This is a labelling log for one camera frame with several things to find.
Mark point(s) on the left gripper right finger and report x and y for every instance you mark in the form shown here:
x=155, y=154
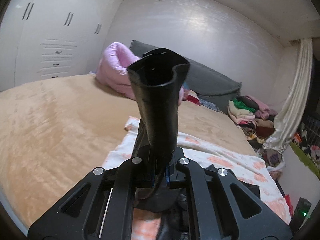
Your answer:
x=213, y=204

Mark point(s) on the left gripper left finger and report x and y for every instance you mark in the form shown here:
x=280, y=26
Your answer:
x=100, y=206

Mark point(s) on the black leather jacket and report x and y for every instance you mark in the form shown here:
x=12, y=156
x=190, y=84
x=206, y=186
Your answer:
x=158, y=133

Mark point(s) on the bag of clothes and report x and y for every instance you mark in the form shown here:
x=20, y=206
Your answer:
x=273, y=159

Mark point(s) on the green edged clothes shelf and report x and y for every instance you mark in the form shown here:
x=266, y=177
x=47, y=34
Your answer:
x=305, y=142

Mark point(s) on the pile of folded clothes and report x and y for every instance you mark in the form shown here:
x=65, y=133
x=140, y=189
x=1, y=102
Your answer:
x=255, y=118

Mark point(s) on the red plastic bag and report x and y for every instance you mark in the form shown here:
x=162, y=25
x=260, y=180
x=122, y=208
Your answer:
x=288, y=201

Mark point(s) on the white pink patterned blanket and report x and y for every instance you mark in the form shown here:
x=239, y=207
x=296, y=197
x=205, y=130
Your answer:
x=248, y=169

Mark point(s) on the cream satin curtain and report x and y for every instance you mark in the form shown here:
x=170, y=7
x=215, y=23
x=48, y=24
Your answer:
x=290, y=116

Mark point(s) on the tan bed cover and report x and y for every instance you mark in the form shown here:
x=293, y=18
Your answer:
x=53, y=132

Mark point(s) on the grey headboard cover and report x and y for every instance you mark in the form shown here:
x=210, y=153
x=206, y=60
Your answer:
x=207, y=83

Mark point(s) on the pink rolled duvet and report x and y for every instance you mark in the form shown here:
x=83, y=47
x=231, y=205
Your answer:
x=117, y=72

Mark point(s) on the white wardrobe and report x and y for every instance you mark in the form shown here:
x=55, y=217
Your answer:
x=44, y=39

